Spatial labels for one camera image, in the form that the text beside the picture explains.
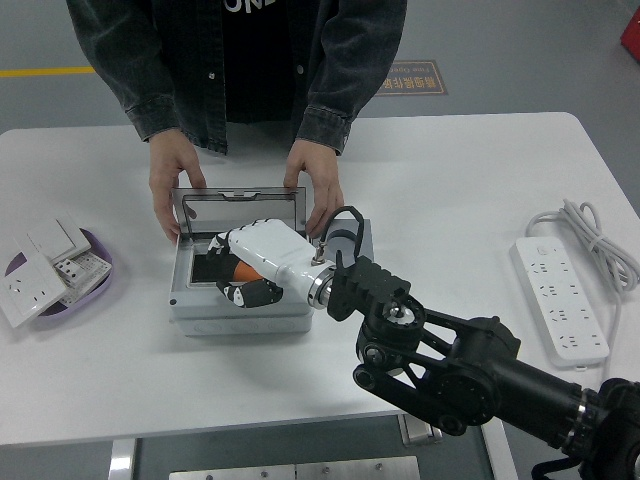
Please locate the orange cylinder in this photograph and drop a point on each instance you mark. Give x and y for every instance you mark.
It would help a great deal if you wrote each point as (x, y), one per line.
(246, 272)

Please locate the white wall switch panel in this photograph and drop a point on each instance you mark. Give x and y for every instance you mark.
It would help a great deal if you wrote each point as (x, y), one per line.
(50, 237)

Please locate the person's right forearm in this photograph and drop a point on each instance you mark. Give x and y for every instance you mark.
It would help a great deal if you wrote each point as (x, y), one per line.
(130, 75)

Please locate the grey electrical enclosure box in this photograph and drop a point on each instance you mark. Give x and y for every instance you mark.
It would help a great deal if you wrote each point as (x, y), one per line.
(240, 320)

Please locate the purple tray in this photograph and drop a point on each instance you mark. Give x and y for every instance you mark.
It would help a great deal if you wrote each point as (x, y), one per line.
(85, 306)

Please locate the brown floor sign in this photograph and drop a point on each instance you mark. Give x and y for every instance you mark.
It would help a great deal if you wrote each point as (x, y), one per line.
(420, 80)

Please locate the metal base plate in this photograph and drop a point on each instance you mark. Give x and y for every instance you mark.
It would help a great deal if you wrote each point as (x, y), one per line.
(295, 470)

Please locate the white table leg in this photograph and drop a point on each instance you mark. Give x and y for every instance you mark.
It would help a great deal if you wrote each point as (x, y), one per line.
(500, 460)
(121, 460)

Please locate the grey table bracket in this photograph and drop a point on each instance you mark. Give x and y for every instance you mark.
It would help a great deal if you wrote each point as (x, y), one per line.
(415, 432)

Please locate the red object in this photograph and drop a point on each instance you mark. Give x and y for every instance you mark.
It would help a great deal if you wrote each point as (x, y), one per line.
(631, 35)

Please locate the person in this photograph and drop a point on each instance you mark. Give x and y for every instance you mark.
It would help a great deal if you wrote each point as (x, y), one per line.
(255, 60)

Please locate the smoky transparent box lid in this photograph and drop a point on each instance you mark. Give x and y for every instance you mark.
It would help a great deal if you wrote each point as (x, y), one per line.
(210, 210)

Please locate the white perforated plate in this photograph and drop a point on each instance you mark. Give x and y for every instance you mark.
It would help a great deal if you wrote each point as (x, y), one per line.
(95, 267)

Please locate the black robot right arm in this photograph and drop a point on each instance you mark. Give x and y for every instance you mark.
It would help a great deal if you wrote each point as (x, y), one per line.
(465, 380)

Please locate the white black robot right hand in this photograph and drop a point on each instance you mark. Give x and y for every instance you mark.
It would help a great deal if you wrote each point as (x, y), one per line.
(270, 250)

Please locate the white wall socket panel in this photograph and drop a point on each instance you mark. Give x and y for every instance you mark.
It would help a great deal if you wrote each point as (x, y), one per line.
(27, 292)

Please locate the yellow floor tape line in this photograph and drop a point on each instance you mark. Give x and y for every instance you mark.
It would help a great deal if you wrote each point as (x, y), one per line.
(40, 72)

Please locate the person's left hand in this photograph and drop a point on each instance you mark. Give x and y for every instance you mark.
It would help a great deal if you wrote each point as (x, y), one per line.
(322, 180)

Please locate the person's left forearm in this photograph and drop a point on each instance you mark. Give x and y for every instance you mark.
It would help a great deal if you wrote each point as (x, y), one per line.
(355, 75)

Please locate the small white socket module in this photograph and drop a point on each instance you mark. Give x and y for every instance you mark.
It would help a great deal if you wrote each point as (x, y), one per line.
(67, 270)

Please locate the person's right hand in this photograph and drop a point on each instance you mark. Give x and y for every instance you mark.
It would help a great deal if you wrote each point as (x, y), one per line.
(167, 170)

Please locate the white power strip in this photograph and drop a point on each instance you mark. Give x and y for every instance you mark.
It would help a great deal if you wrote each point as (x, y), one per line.
(555, 300)

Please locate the grey cube with round hole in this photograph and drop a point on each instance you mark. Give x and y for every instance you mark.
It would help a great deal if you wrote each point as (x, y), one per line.
(369, 237)

